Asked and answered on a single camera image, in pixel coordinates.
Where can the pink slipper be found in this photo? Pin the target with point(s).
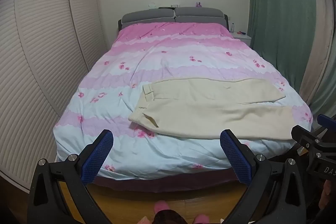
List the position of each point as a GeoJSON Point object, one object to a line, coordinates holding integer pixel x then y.
{"type": "Point", "coordinates": [162, 207]}
{"type": "Point", "coordinates": [202, 219]}

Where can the small purple toy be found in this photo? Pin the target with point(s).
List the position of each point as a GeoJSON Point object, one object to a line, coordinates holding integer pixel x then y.
{"type": "Point", "coordinates": [198, 4]}

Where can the clear plastic bottle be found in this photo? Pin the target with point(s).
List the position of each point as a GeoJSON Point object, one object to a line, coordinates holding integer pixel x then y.
{"type": "Point", "coordinates": [232, 27]}

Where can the dark purple bed base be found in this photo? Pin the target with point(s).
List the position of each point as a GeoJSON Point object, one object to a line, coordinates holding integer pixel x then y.
{"type": "Point", "coordinates": [170, 184]}

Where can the small blue red object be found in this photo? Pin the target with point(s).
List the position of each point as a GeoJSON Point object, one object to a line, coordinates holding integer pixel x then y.
{"type": "Point", "coordinates": [242, 32]}

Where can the small white object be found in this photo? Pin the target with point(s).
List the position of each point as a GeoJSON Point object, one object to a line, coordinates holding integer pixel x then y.
{"type": "Point", "coordinates": [151, 5]}

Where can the person's dark clothing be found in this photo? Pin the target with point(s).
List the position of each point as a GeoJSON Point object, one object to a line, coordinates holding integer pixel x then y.
{"type": "Point", "coordinates": [169, 217]}

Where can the white louvered wardrobe door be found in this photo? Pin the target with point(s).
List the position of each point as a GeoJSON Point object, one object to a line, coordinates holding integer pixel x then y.
{"type": "Point", "coordinates": [86, 16]}
{"type": "Point", "coordinates": [34, 69]}

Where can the green curtain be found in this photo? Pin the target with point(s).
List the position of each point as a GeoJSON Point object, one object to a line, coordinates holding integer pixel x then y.
{"type": "Point", "coordinates": [278, 16]}

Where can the pink floral blanket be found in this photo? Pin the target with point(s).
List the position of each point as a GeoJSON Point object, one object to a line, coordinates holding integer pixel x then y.
{"type": "Point", "coordinates": [147, 61]}

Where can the flat black object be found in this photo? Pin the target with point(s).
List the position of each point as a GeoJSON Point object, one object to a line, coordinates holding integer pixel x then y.
{"type": "Point", "coordinates": [164, 7]}

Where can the beige curtain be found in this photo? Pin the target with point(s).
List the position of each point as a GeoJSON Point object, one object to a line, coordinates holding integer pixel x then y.
{"type": "Point", "coordinates": [319, 56]}

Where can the person's right hand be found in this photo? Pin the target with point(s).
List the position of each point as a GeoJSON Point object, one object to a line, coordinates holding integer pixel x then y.
{"type": "Point", "coordinates": [325, 195]}

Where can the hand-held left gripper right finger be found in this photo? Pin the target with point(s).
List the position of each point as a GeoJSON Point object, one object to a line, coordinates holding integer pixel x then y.
{"type": "Point", "coordinates": [236, 158]}

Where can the grey padded headboard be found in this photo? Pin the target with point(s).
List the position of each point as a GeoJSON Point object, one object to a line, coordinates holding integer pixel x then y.
{"type": "Point", "coordinates": [183, 15]}

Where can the cream pants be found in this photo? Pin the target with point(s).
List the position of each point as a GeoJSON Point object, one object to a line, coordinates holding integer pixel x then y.
{"type": "Point", "coordinates": [210, 108]}

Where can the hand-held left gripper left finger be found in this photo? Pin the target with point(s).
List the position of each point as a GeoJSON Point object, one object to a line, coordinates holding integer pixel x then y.
{"type": "Point", "coordinates": [97, 158]}

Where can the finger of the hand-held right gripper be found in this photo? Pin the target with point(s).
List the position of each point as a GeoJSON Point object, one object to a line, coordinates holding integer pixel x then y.
{"type": "Point", "coordinates": [325, 119]}
{"type": "Point", "coordinates": [304, 136]}

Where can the white nightstand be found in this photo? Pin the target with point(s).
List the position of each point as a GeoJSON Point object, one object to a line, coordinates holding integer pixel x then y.
{"type": "Point", "coordinates": [242, 39]}

